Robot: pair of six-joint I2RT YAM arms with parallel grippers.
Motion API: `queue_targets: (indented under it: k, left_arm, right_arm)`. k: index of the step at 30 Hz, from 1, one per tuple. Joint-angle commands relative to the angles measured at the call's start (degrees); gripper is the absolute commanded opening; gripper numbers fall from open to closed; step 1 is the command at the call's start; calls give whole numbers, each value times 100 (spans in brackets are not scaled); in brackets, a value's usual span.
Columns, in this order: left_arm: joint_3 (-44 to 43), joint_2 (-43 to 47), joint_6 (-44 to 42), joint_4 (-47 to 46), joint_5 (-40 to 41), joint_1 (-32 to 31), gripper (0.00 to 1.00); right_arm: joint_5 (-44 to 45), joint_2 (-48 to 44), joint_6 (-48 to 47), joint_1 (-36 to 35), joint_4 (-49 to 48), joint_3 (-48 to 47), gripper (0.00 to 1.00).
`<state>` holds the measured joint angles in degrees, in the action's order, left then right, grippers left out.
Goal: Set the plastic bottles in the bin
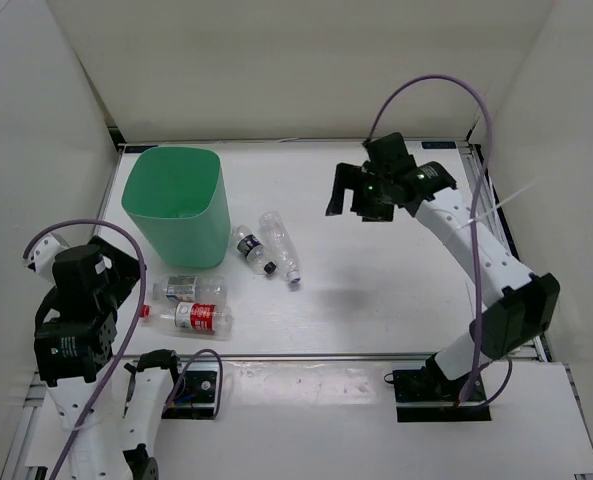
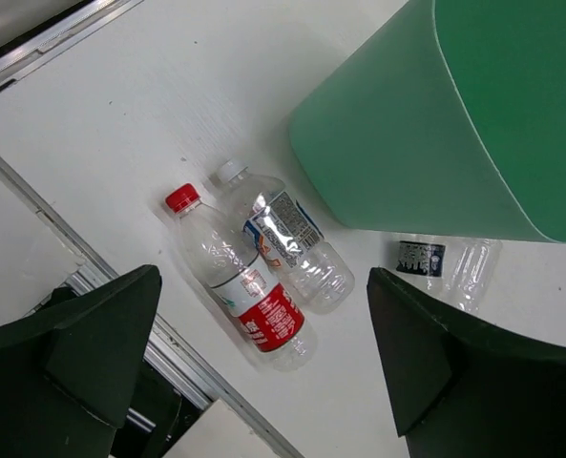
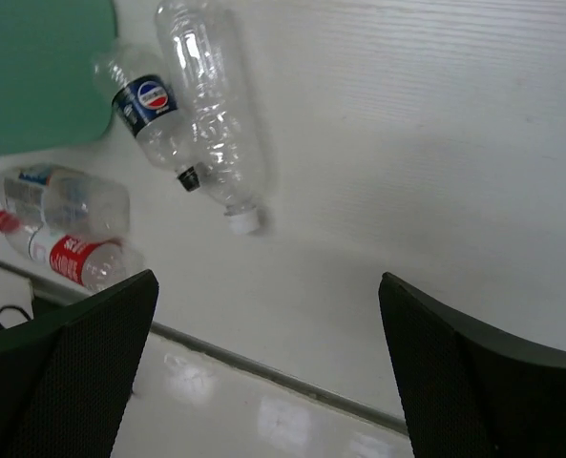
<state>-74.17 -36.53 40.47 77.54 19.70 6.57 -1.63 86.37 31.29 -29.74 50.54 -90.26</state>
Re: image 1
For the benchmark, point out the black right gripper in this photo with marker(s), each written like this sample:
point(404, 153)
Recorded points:
point(350, 177)

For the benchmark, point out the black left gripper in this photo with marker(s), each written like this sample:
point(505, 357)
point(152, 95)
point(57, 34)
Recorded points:
point(126, 270)

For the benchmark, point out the clear bottle white cap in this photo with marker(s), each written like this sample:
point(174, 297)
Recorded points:
point(277, 238)

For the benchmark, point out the clear bottle black label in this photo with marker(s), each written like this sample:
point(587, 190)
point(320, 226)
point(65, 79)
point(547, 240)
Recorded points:
point(255, 254)

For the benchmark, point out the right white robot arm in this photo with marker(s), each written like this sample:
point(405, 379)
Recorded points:
point(513, 305)

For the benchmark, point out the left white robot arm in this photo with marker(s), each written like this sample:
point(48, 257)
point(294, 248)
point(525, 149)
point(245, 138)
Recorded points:
point(109, 437)

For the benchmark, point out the green plastic bin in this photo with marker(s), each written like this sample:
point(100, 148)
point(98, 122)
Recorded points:
point(177, 199)

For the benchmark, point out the clear bottle white blue label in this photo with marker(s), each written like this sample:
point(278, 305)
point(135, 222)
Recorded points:
point(191, 288)

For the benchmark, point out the clear bottle red label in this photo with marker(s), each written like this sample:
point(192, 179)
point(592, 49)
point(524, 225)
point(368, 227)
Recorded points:
point(189, 319)

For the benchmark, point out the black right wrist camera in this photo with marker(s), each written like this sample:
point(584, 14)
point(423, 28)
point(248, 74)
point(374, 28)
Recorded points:
point(388, 155)

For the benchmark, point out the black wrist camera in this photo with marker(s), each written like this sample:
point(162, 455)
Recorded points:
point(81, 280)
point(388, 155)

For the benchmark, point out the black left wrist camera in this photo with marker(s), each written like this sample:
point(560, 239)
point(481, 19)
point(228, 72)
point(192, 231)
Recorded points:
point(81, 280)

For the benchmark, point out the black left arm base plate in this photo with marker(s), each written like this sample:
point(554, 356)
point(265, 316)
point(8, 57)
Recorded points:
point(196, 399)

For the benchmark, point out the white cable tie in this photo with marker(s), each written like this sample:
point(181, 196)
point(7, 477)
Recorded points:
point(498, 205)

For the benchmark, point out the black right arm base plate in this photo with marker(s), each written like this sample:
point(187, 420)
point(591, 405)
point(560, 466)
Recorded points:
point(420, 401)

